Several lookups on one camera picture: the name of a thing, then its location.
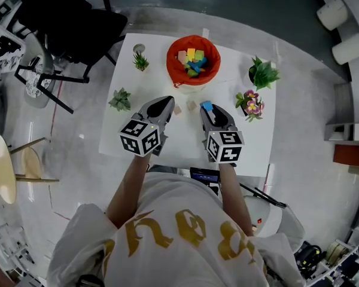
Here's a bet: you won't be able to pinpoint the pile of coloured wooden blocks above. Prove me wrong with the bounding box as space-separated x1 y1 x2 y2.
176 48 209 79

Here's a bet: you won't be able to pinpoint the person's left forearm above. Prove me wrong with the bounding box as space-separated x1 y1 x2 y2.
105 153 152 230

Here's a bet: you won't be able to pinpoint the small spiky potted plant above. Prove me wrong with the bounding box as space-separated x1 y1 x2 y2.
132 50 151 72

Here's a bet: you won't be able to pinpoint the white counter with cylinder legs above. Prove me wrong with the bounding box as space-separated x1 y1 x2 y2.
312 0 359 82

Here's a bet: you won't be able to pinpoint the round wooden side table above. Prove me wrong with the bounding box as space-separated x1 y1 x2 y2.
0 134 61 206

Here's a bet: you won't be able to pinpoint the person's white printed shirt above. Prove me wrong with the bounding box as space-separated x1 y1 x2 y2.
45 171 306 287

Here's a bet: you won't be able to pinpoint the white shelf rack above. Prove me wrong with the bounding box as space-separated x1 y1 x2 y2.
0 0 28 81

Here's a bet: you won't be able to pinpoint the beige tape roll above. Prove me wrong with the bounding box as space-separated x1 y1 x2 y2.
325 240 350 265

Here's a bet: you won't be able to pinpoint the grey metal shelf unit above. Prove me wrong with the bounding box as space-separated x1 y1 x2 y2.
324 103 359 144

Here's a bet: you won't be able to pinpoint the person's right forearm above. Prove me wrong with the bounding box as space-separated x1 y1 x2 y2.
218 161 255 238

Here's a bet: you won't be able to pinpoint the black screen device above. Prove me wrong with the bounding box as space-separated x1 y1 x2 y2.
189 167 221 196

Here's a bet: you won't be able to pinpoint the grey chair with black legs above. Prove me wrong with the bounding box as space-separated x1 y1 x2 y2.
14 30 91 115

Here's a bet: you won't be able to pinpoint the black folding stand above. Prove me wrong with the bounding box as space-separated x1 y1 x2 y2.
239 183 288 209

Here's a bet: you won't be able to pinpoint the rust-red cabinet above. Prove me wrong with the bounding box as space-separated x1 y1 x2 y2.
332 143 359 169

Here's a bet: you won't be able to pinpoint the pink flower potted plant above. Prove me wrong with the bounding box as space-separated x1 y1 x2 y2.
235 88 266 123

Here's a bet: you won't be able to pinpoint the black headphones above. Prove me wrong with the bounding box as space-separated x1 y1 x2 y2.
297 243 323 271

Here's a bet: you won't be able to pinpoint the broad-leaf green potted plant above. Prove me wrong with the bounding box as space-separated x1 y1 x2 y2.
248 55 281 92

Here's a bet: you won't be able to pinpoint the small grey-green succulent plant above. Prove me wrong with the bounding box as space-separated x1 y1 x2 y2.
108 87 132 112

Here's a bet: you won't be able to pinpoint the black mesh office chair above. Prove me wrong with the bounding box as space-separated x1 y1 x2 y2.
17 0 129 85

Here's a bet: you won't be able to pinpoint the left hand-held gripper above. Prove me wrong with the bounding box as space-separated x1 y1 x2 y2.
118 96 176 158

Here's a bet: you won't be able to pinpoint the white rounded chair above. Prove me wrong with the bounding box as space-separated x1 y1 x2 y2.
243 194 306 251

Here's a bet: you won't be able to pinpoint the white metal frames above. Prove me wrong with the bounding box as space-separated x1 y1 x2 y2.
0 207 48 287

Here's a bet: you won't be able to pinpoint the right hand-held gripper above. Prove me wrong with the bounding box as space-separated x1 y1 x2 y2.
199 105 245 164

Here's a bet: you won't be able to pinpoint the orange drawstring storage bag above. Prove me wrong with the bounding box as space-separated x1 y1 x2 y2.
166 34 222 95

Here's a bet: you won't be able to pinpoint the person's grey trousers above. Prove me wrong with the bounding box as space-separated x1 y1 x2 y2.
145 164 178 175

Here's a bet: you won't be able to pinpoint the white equipment shelf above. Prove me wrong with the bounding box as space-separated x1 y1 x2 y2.
296 225 359 287

